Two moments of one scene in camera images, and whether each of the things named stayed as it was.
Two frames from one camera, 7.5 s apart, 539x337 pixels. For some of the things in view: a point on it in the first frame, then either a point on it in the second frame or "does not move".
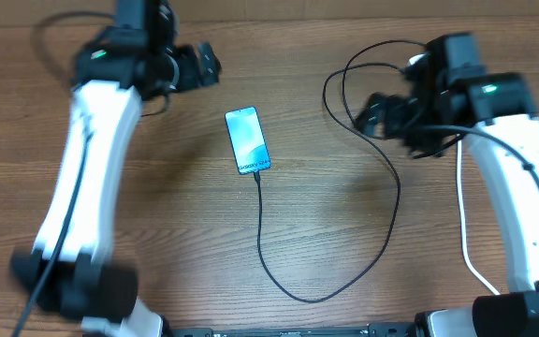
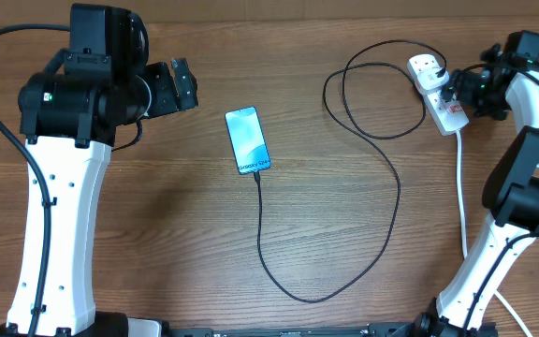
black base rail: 395,329 does not move
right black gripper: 399,109 -> 464,85
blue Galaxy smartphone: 247,139 does not move
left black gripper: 188,76 -> 168,99
